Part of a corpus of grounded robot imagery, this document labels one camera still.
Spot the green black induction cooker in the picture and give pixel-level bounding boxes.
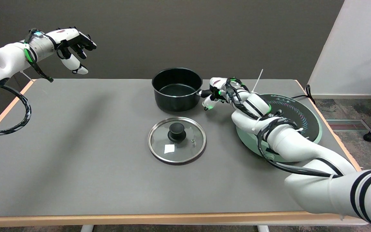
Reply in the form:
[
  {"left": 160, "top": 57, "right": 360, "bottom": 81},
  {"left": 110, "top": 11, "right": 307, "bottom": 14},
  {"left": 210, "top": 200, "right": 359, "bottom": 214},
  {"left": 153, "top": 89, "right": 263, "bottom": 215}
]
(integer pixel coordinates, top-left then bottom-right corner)
[{"left": 236, "top": 93, "right": 323, "bottom": 162}]

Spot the black cooker power cable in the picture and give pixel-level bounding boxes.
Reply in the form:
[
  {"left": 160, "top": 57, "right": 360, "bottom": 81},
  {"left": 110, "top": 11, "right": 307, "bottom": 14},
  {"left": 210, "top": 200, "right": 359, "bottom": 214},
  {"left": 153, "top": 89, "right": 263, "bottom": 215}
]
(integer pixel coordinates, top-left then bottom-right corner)
[{"left": 290, "top": 84, "right": 317, "bottom": 105}]

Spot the grey floor vent grille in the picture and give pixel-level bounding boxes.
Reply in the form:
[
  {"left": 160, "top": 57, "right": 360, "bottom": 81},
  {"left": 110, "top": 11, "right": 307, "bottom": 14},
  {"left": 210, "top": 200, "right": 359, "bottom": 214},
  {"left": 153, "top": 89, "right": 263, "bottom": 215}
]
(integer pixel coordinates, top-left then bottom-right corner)
[{"left": 325, "top": 119, "right": 371, "bottom": 131}]

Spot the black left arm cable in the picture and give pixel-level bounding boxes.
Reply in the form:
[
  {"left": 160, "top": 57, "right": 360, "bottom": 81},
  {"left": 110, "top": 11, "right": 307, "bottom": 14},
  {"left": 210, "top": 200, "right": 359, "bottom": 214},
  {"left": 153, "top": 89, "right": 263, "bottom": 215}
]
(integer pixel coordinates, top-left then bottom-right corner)
[{"left": 0, "top": 83, "right": 32, "bottom": 136}]

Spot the black pot with handle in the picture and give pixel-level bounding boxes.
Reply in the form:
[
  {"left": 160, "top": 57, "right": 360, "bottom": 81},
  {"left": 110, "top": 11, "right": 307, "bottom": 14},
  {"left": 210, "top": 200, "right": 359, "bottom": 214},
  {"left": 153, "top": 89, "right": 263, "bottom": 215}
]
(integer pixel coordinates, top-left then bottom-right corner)
[{"left": 152, "top": 67, "right": 213, "bottom": 112}]

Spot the white cable tie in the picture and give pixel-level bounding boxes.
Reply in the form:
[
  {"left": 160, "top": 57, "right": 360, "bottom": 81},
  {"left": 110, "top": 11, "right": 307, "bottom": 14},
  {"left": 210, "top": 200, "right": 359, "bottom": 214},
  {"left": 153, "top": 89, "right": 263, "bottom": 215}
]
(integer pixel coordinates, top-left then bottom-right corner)
[{"left": 252, "top": 69, "right": 264, "bottom": 94}]

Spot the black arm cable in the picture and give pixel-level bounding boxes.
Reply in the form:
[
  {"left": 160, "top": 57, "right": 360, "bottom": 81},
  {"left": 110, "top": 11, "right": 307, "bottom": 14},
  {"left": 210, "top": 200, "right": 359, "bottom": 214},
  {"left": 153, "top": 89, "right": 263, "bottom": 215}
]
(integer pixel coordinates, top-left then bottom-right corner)
[
  {"left": 225, "top": 77, "right": 343, "bottom": 178},
  {"left": 0, "top": 83, "right": 32, "bottom": 136}
]

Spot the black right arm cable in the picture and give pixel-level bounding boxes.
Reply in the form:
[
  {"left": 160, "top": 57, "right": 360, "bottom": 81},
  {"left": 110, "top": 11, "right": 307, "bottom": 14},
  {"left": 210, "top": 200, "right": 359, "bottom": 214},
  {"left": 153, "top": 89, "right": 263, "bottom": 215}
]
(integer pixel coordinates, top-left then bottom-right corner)
[{"left": 225, "top": 77, "right": 343, "bottom": 178}]

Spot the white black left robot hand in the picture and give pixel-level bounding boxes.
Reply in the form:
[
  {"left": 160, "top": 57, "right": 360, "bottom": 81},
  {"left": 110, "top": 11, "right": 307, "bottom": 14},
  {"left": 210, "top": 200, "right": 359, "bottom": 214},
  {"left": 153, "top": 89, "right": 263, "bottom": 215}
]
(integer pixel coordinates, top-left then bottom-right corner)
[{"left": 53, "top": 27, "right": 97, "bottom": 75}]

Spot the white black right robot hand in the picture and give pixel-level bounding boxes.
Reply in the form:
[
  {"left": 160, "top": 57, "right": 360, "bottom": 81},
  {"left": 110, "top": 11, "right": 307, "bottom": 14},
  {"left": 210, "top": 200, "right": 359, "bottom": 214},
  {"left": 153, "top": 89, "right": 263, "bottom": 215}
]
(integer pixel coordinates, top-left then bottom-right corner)
[{"left": 202, "top": 77, "right": 237, "bottom": 111}]

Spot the glass lid with black knob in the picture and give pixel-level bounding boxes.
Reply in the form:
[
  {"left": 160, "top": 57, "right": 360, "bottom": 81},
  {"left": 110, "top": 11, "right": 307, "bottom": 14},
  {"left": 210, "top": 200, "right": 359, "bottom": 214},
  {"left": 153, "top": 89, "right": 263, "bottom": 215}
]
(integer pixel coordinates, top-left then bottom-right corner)
[{"left": 147, "top": 117, "right": 207, "bottom": 164}]

